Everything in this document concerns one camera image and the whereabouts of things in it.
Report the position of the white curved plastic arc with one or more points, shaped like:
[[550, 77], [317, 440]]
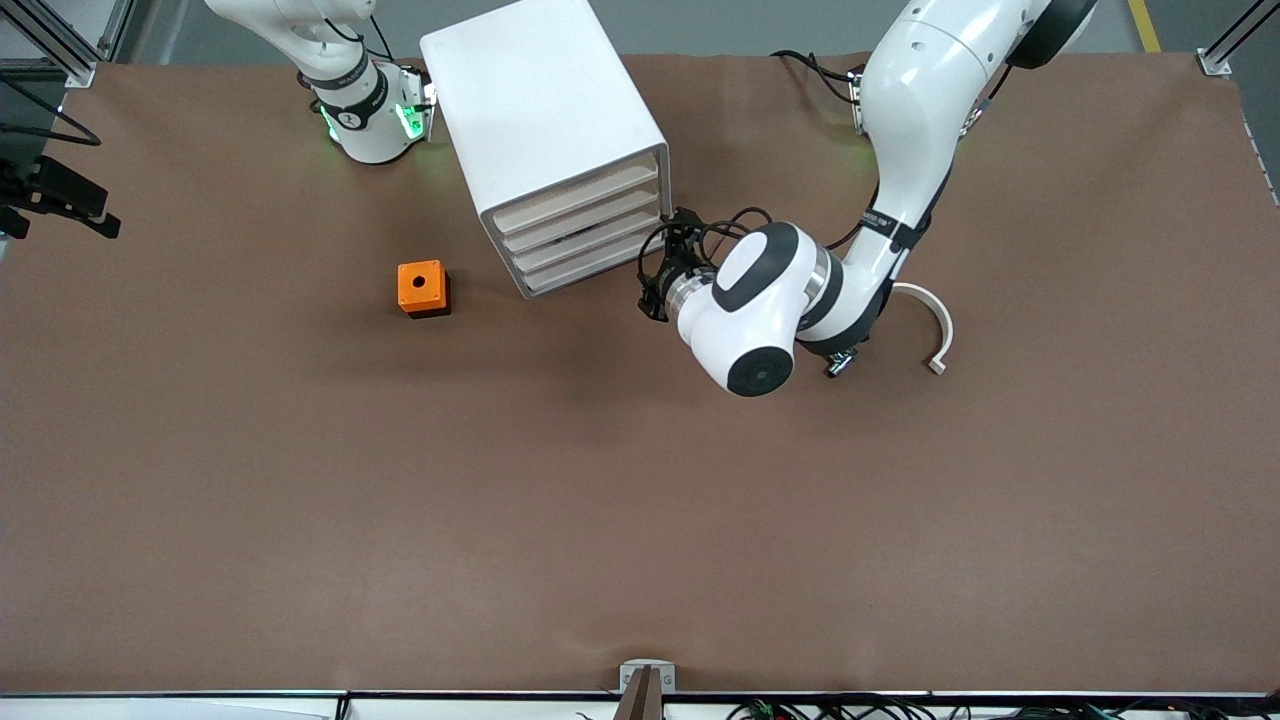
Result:
[[945, 325]]

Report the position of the aluminium frame profile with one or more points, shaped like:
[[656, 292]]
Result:
[[85, 72], [1215, 62]]

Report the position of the silver metal fitting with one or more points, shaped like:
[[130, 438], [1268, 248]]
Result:
[[838, 366]]

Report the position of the white drawer cabinet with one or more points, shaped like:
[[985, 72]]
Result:
[[530, 90]]

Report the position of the white plastic drawer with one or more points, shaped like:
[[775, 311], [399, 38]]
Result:
[[580, 192], [588, 263], [585, 240], [582, 215]]

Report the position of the brown table cover sheet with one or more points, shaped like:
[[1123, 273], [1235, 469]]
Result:
[[640, 500]]

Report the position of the brown metal support bar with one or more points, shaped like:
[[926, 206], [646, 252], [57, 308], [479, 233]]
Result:
[[640, 700]]

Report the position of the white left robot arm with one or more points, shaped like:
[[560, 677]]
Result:
[[920, 100]]

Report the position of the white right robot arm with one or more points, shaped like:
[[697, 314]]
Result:
[[365, 135]]

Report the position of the orange box with hole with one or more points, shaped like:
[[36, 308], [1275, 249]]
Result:
[[420, 285]]

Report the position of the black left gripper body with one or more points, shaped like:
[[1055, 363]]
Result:
[[671, 270]]

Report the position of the grey metal mounting bracket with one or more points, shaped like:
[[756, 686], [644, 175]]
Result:
[[668, 680]]

